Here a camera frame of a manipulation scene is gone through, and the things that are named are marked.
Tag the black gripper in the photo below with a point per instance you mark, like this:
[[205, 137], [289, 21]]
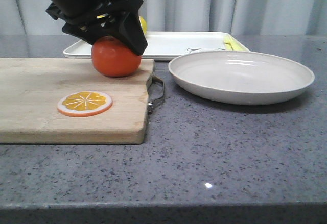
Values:
[[125, 27]]

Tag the orange fruit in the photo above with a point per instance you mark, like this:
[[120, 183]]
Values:
[[112, 58]]

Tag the white round plate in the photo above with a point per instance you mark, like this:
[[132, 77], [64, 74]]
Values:
[[241, 78]]

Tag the white rectangular tray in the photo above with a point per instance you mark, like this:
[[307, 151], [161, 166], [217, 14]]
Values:
[[164, 46]]

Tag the yellow lemon right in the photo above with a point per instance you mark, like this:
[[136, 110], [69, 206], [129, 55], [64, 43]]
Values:
[[143, 24]]

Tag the orange slice toy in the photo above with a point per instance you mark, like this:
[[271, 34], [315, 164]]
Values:
[[84, 104]]

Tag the wooden cutting board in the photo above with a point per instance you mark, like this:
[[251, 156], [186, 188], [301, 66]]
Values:
[[32, 87]]

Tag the yellow plastic fork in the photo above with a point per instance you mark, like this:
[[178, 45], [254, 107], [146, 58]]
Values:
[[231, 44]]

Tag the grey curtain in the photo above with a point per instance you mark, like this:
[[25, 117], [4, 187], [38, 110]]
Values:
[[238, 17]]

